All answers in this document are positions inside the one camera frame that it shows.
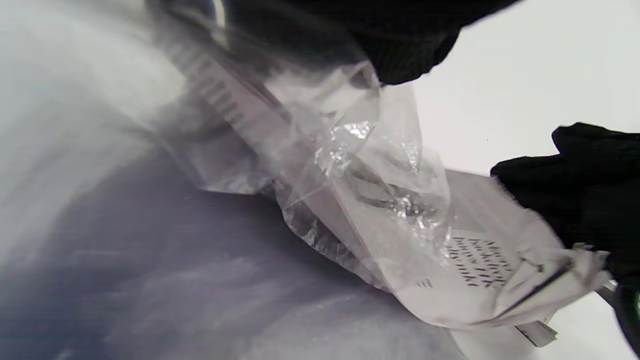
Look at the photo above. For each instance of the person's left hand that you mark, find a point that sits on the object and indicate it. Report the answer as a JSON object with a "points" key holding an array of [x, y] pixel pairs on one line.
{"points": [[390, 35]]}

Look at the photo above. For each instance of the person's right hand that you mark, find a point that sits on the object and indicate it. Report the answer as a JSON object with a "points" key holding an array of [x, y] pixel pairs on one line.
{"points": [[590, 200]]}

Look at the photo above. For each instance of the newspaper with grey street photo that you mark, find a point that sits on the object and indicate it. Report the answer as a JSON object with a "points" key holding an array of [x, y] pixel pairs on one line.
{"points": [[480, 260]]}

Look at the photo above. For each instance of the blue folder with clear sleeves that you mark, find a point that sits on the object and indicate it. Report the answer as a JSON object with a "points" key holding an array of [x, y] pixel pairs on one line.
{"points": [[150, 250]]}

